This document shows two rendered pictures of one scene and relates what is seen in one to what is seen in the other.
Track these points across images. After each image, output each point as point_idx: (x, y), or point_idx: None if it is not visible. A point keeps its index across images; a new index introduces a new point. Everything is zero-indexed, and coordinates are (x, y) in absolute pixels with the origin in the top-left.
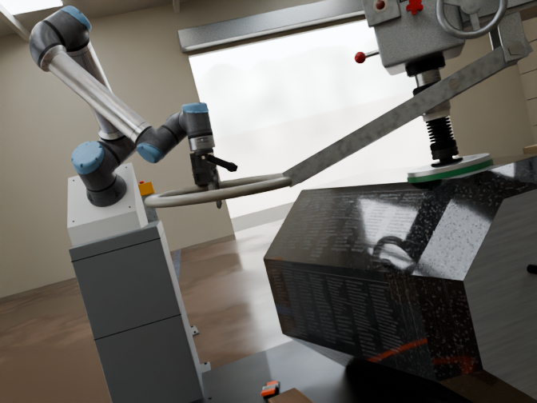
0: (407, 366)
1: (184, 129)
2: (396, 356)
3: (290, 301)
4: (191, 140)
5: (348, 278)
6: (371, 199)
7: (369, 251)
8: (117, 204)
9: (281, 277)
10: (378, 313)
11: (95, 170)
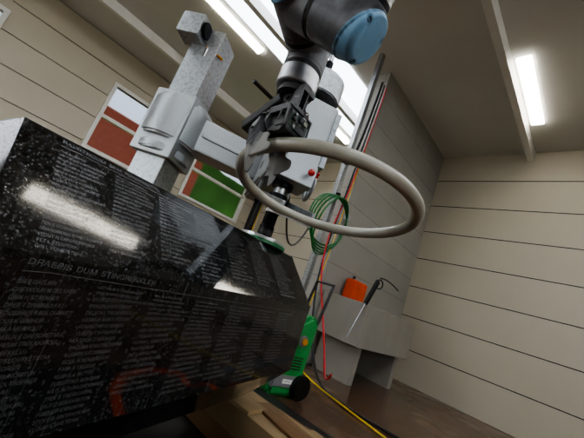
0: (274, 369)
1: (315, 49)
2: (269, 365)
3: (69, 350)
4: (318, 82)
5: (262, 308)
6: (241, 240)
7: (275, 288)
8: None
9: (76, 300)
10: (274, 334)
11: None
